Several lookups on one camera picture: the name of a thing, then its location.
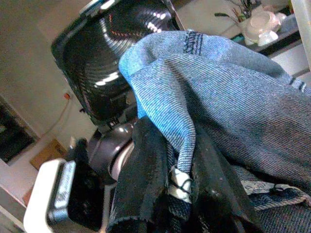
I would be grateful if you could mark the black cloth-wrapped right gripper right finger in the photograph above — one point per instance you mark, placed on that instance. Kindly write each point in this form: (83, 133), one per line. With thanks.
(213, 194)

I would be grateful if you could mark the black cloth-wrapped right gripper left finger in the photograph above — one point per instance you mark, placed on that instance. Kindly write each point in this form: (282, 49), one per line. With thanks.
(138, 174)

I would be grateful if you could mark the blue denim jeans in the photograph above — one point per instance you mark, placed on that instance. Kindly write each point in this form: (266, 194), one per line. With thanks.
(218, 97)

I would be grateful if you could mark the brown cardboard box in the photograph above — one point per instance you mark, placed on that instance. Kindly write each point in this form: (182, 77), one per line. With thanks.
(47, 155)

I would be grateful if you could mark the dark framed screen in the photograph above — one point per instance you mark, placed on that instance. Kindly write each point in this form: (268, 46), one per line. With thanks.
(13, 131)

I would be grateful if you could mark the dark shelf board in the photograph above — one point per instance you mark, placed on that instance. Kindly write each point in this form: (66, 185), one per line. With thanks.
(284, 36)

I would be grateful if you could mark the green potted plant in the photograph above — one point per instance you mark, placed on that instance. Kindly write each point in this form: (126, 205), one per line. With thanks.
(236, 11)

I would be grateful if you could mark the orange wall socket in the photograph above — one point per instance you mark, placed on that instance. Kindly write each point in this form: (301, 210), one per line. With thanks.
(66, 96)

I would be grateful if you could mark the white upright post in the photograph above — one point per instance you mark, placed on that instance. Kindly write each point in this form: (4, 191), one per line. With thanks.
(302, 26)

